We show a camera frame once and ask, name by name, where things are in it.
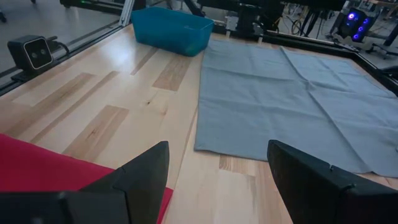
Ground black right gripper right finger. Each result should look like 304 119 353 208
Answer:
267 139 398 224

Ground grey cloth mat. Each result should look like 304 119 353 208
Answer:
193 38 398 179

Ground black cube camera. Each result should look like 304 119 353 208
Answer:
6 34 55 71

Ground silver aluminium post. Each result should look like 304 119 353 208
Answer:
119 0 136 28

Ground black aluminium table frame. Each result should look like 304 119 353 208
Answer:
0 0 398 98

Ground red folded cloth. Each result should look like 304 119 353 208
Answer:
0 133 174 224

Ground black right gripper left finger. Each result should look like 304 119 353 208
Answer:
65 141 170 224

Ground teal plastic tupperware container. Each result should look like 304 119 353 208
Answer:
130 6 215 58

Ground black computer tower lit fans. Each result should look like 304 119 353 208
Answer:
336 7 373 43

